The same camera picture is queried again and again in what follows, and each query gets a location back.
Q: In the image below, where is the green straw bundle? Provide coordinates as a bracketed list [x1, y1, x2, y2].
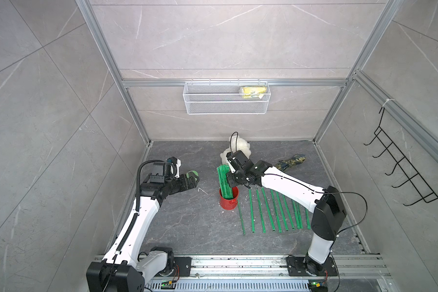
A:
[217, 164, 234, 200]

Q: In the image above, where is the camouflage cloth pouch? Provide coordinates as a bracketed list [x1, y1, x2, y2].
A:
[275, 154, 306, 172]

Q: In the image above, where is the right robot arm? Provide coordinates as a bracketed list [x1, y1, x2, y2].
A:
[220, 150, 367, 276]

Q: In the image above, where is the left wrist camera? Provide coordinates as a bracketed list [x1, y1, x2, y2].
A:
[166, 157, 181, 178]

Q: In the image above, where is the yellow sponge in basket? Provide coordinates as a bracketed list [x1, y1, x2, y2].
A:
[239, 86, 268, 99]

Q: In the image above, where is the red cylindrical container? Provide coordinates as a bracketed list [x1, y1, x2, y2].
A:
[219, 187, 239, 210]

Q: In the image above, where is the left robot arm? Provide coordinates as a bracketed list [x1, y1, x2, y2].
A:
[86, 157, 200, 292]

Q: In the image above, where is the black wire hook rack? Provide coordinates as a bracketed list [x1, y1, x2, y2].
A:
[363, 107, 438, 207]

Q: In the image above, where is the white plush dog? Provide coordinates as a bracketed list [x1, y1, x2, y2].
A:
[220, 134, 251, 164]

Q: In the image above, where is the white wire mesh basket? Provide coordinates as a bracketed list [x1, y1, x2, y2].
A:
[182, 81, 271, 115]

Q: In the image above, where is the metal base rail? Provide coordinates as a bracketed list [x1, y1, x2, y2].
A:
[89, 254, 391, 292]

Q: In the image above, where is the small green lidded jar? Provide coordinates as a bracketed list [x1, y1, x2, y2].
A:
[188, 170, 199, 176]

